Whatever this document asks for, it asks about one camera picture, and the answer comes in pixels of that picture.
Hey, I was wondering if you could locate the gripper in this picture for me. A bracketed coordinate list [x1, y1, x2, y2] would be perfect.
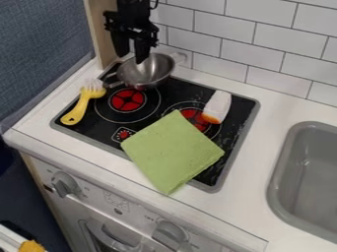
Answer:
[101, 8, 161, 65]

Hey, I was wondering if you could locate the silver pot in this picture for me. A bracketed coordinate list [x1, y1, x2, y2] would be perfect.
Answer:
[101, 52, 189, 91]

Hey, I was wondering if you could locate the toy stove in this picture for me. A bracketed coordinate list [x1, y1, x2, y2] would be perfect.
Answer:
[48, 60, 262, 194]

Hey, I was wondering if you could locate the yellow brush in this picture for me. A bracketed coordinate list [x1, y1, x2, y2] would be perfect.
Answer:
[59, 78, 108, 127]

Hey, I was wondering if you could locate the white and orange toy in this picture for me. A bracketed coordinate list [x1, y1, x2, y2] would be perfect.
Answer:
[200, 90, 234, 125]

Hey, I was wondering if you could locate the green cloth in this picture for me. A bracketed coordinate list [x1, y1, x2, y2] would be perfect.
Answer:
[119, 108, 227, 196]

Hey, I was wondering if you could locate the toy sink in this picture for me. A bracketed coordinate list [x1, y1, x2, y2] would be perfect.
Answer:
[265, 120, 337, 244]

